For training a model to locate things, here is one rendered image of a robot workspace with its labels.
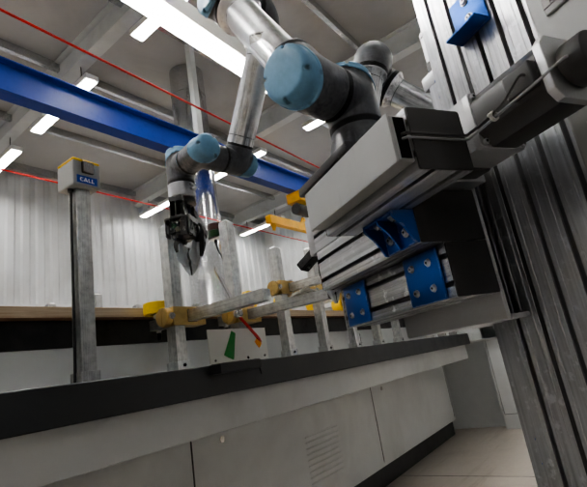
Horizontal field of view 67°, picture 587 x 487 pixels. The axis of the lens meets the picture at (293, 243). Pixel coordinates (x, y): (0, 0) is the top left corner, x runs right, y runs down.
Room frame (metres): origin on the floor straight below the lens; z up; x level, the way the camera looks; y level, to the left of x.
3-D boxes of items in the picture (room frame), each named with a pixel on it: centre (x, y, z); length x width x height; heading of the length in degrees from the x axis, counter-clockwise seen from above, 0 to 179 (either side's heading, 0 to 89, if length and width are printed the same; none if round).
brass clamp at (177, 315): (1.23, 0.34, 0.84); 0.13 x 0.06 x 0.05; 147
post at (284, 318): (1.63, 0.08, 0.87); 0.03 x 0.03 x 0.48; 57
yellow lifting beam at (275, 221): (6.49, -0.21, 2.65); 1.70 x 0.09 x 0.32; 144
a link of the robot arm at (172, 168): (1.15, 0.28, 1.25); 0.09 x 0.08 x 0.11; 45
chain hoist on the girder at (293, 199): (6.49, -0.21, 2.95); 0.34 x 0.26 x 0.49; 144
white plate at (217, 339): (1.38, 0.21, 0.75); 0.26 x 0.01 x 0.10; 147
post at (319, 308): (1.84, -0.06, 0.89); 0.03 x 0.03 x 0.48; 57
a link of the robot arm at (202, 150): (1.10, 0.20, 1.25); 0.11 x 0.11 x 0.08; 45
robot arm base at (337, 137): (0.88, -0.18, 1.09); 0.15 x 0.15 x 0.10
